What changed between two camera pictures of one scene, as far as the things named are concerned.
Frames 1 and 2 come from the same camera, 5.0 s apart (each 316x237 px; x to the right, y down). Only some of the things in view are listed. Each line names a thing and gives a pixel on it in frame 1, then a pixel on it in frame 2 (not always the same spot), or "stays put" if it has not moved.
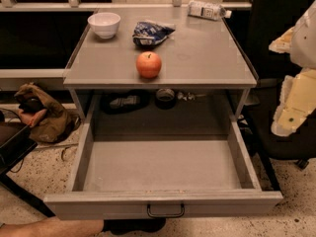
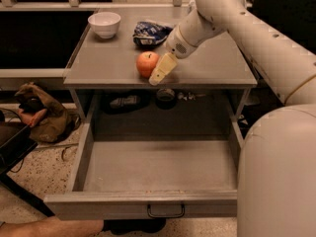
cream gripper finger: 297,102 to 164,66
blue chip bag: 149,35 stays put
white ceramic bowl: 105,24 stays put
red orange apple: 148,64 stays put
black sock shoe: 116,226 stays put
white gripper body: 304,41 to 177,45
